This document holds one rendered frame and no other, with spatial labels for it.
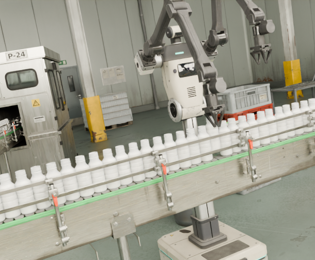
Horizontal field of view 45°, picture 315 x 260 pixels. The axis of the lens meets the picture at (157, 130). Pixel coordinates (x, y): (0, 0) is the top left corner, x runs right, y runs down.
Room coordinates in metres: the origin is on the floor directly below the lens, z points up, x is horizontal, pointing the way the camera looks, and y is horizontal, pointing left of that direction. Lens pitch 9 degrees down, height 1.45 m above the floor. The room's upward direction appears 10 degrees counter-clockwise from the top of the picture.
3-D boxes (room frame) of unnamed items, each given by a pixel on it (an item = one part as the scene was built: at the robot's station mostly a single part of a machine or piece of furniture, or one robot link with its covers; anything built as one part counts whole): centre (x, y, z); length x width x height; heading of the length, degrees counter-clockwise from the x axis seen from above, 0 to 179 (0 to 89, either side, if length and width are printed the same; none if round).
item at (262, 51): (2.08, -0.63, 1.44); 0.07 x 0.07 x 0.09; 24
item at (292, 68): (11.15, -4.17, 0.55); 0.40 x 0.40 x 1.10; 24
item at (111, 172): (1.55, 0.22, 1.08); 0.06 x 0.06 x 0.17
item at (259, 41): (2.09, -0.63, 1.51); 0.10 x 0.07 x 0.07; 24
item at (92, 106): (9.31, 1.47, 0.55); 0.40 x 0.40 x 1.10; 24
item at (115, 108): (11.51, 1.45, 0.50); 1.24 x 1.03 x 1.00; 117
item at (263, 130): (1.88, -0.52, 1.08); 0.06 x 0.06 x 0.17
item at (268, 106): (4.21, -0.95, 0.78); 0.61 x 0.41 x 0.22; 120
